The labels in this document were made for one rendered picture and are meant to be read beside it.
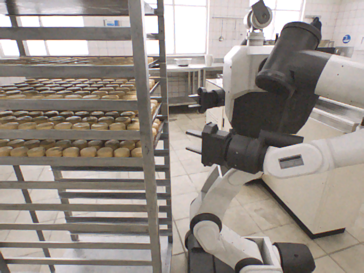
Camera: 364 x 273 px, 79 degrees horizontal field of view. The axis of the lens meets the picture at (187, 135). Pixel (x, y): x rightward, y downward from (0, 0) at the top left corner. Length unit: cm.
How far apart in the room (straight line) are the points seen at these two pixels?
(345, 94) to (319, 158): 15
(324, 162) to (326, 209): 126
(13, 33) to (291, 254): 135
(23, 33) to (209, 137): 53
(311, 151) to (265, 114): 29
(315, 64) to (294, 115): 28
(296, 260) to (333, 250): 67
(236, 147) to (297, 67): 22
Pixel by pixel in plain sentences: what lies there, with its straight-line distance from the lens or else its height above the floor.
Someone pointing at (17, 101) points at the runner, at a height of 115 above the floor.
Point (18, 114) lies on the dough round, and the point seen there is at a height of 106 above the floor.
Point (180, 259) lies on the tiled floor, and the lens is 165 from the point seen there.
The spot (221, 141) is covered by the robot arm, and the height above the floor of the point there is 107.
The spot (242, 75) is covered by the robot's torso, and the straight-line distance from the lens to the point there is 70.
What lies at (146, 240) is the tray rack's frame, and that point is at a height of 15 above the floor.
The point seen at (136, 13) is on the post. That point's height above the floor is 136.
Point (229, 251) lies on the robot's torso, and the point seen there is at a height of 39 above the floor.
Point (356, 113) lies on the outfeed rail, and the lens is 183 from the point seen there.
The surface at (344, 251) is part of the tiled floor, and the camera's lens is 199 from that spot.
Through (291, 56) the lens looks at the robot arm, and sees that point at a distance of 59.
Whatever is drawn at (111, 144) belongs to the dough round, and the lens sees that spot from 81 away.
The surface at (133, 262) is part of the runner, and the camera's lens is 101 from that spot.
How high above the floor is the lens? 130
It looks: 23 degrees down
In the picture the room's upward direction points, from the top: straight up
